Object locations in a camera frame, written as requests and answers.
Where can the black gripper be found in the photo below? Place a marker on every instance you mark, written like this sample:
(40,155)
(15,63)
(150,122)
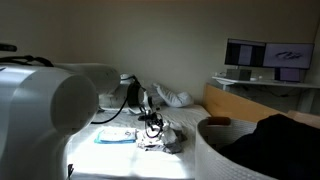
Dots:
(150,115)

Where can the white and grey garment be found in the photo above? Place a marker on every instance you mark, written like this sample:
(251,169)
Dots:
(171,138)

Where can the black hooded jacket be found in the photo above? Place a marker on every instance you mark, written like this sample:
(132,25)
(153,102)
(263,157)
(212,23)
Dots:
(280,150)

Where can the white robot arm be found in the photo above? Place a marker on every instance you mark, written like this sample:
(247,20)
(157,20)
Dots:
(40,110)

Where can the white bed mattress sheet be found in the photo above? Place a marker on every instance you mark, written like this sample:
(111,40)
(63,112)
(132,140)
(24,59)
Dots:
(126,163)

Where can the white round laundry hamper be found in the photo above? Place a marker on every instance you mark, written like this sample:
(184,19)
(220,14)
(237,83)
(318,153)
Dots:
(210,156)

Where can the grey pillow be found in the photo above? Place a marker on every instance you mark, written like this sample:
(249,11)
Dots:
(173,98)

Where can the folded white shirt blue trim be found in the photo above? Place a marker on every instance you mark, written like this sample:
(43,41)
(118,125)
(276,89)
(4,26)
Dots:
(115,136)

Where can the small black object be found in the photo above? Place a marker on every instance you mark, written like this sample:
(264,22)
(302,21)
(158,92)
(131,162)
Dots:
(70,170)

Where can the grey box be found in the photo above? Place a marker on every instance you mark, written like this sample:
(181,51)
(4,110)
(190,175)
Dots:
(238,74)

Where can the white desk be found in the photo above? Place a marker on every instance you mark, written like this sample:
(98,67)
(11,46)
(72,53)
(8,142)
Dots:
(266,83)

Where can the small laptop screen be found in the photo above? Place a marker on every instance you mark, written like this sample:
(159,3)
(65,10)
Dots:
(289,74)

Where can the wide black computer monitor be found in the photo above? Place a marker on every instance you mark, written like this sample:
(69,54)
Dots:
(288,56)

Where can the light wooden bed frame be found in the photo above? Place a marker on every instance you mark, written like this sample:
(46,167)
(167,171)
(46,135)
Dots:
(233,106)

